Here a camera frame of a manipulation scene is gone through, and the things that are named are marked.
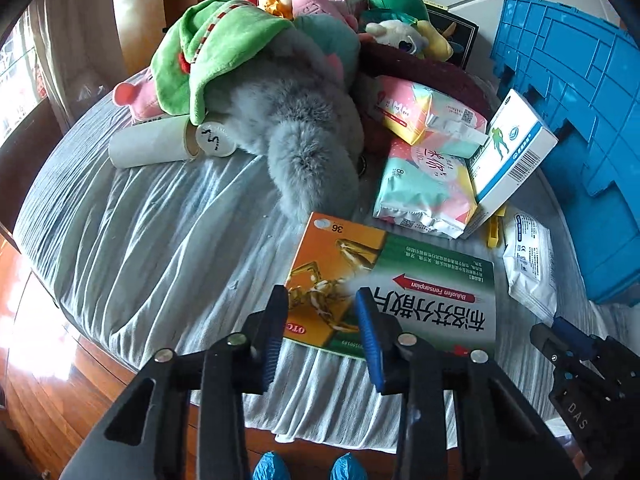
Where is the blue plastic crate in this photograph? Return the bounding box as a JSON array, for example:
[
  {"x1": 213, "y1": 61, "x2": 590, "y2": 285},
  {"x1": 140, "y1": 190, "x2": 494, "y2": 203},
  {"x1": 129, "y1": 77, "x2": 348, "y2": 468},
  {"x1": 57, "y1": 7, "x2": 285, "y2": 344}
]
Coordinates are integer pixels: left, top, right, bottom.
[{"x1": 489, "y1": 0, "x2": 640, "y2": 306}]

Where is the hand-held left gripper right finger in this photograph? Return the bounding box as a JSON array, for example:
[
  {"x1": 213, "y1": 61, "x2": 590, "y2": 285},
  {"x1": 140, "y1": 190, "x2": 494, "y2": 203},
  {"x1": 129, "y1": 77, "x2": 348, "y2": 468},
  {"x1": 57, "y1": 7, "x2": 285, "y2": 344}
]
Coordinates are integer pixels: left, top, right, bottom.
[{"x1": 354, "y1": 287, "x2": 581, "y2": 480}]

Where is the white wipes packet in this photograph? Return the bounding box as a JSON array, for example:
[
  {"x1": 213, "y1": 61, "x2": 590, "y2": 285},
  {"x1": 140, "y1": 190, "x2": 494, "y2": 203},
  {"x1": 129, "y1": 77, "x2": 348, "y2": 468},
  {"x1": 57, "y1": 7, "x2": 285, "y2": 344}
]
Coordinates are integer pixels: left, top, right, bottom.
[{"x1": 501, "y1": 210, "x2": 558, "y2": 323}]

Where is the grey fluffy plush toy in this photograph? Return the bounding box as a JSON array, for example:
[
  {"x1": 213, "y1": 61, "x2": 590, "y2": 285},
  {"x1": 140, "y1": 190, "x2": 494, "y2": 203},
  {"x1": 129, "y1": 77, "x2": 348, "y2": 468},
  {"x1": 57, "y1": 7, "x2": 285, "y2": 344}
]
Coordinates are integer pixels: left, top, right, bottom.
[{"x1": 207, "y1": 12, "x2": 366, "y2": 221}]

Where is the beige curtain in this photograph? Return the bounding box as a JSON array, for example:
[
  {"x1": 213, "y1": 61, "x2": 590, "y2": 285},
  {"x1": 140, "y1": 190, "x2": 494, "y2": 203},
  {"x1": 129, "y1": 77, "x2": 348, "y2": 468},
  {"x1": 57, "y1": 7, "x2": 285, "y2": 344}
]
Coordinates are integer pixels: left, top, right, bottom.
[{"x1": 30, "y1": 0, "x2": 131, "y2": 131}]

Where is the white round lid container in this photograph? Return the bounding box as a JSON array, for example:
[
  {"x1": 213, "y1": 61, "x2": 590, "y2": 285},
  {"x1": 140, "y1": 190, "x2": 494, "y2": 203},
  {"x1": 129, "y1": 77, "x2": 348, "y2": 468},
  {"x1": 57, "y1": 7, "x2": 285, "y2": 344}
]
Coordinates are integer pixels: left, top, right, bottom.
[{"x1": 192, "y1": 121, "x2": 237, "y2": 160}]

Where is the white yellow plush toy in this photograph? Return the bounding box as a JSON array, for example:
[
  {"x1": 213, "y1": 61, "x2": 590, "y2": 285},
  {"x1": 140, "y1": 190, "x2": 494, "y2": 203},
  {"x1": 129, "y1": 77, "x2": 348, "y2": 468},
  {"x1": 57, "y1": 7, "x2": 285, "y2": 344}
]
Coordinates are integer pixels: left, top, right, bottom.
[{"x1": 365, "y1": 19, "x2": 453, "y2": 61}]

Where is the black box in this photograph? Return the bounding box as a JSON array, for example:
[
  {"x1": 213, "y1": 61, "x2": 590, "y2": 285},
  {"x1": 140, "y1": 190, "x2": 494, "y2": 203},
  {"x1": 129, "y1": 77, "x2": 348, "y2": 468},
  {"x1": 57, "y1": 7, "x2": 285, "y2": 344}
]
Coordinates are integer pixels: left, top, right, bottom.
[{"x1": 422, "y1": 2, "x2": 481, "y2": 68}]

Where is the white paper roll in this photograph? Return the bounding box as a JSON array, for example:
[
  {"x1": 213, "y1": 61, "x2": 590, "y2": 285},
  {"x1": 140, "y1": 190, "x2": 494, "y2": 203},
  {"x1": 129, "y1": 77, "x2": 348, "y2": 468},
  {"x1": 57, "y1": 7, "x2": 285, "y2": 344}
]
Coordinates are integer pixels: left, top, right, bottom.
[{"x1": 109, "y1": 114, "x2": 198, "y2": 167}]

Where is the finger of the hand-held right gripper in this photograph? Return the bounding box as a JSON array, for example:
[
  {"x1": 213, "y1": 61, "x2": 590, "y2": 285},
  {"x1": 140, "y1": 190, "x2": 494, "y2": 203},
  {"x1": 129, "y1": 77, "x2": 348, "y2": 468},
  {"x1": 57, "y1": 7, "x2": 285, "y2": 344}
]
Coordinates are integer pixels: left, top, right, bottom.
[
  {"x1": 552, "y1": 316, "x2": 601, "y2": 361},
  {"x1": 530, "y1": 322, "x2": 568, "y2": 363}
]

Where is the yellow bear-shaped plastic toy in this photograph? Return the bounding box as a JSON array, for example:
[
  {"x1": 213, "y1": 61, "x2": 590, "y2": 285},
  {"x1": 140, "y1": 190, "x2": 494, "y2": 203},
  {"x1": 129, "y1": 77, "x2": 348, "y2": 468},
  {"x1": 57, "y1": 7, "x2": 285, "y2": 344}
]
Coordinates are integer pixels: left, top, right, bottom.
[{"x1": 486, "y1": 207, "x2": 507, "y2": 248}]

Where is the blue shoe cover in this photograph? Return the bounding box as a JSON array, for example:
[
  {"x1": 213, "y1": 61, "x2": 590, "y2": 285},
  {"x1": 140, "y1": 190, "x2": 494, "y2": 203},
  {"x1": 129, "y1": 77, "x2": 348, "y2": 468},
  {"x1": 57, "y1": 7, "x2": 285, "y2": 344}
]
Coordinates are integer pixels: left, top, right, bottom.
[
  {"x1": 328, "y1": 452, "x2": 370, "y2": 480},
  {"x1": 251, "y1": 451, "x2": 291, "y2": 480}
]

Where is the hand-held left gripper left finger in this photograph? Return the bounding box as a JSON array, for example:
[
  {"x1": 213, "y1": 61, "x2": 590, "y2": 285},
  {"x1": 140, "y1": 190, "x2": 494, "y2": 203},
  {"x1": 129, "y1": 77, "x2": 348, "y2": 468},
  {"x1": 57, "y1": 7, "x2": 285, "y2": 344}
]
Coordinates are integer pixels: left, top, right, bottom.
[{"x1": 60, "y1": 285, "x2": 291, "y2": 480}]

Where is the pastel sanitary pad packet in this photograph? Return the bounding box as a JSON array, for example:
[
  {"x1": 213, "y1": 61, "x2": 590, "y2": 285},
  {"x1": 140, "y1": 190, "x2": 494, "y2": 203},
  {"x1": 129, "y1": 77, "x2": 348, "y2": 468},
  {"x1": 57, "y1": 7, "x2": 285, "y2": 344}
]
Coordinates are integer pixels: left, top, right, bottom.
[
  {"x1": 372, "y1": 75, "x2": 490, "y2": 146},
  {"x1": 372, "y1": 140, "x2": 480, "y2": 240}
]

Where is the yellow orange plush toy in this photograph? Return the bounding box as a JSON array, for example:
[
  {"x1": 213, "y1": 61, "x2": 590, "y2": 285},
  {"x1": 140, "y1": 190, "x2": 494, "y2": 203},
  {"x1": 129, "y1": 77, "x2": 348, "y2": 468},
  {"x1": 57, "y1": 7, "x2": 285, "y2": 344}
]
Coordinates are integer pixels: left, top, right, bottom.
[{"x1": 257, "y1": 0, "x2": 296, "y2": 18}]

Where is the grey striped bed sheet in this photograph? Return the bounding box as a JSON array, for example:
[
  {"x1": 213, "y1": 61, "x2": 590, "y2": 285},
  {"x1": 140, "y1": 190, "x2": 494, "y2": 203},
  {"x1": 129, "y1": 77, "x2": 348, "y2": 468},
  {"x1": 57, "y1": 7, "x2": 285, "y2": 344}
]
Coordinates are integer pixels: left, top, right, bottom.
[{"x1": 12, "y1": 67, "x2": 566, "y2": 451}]

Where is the green orange medicine box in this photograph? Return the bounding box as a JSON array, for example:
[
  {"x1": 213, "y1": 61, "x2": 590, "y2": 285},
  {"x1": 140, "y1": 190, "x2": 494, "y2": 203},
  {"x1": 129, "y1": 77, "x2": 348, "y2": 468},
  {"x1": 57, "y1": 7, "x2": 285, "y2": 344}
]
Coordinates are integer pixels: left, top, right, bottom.
[{"x1": 284, "y1": 211, "x2": 497, "y2": 361}]

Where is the pink pig plush toy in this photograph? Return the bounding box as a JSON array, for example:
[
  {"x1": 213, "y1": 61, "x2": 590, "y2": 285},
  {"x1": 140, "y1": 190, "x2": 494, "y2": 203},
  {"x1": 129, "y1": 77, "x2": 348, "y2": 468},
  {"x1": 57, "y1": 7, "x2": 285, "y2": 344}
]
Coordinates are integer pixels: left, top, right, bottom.
[{"x1": 112, "y1": 67, "x2": 166, "y2": 123}]

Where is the green plush toy red trim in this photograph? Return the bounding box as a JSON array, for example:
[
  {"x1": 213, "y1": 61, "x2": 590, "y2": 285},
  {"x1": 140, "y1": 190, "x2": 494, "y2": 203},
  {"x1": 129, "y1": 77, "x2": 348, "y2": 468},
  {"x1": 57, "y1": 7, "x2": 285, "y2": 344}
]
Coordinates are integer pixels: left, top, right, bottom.
[{"x1": 150, "y1": 0, "x2": 301, "y2": 126}]

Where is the maroon knit cloth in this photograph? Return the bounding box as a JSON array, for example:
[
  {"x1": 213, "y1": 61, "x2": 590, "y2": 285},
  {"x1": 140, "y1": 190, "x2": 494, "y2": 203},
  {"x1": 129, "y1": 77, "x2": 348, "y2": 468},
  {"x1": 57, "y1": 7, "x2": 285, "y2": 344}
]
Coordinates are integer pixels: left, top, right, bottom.
[{"x1": 357, "y1": 42, "x2": 493, "y2": 151}]

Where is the white blue medicine box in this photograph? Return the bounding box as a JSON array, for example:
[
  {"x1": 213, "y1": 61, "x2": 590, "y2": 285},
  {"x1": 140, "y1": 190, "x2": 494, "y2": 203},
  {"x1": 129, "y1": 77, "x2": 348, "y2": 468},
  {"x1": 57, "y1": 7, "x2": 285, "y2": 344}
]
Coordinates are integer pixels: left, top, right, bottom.
[{"x1": 462, "y1": 89, "x2": 559, "y2": 238}]

